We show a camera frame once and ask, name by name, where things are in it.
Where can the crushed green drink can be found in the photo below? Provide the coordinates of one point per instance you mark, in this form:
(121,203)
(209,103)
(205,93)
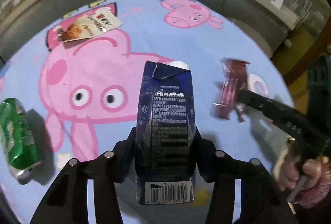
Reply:
(17,140)

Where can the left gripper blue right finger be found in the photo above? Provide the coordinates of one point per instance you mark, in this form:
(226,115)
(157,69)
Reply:
(261,199)

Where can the dark blue milk carton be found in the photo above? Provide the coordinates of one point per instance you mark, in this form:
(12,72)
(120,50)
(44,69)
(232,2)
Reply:
(165,131)

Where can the Peppa Pig blue tablecloth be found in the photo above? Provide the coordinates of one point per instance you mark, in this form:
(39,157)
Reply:
(81,101)

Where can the person's right hand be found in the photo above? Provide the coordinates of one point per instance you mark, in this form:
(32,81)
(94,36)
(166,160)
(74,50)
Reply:
(309,181)

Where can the white food packet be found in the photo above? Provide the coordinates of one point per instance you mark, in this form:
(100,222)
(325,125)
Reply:
(90,25)

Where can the dark red snack wrapper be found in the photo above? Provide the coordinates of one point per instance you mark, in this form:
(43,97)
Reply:
(235,79)

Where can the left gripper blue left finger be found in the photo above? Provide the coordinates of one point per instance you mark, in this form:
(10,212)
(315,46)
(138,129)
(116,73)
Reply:
(66,199)

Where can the beige plastic trash bin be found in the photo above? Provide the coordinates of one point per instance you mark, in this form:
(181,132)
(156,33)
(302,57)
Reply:
(254,35)

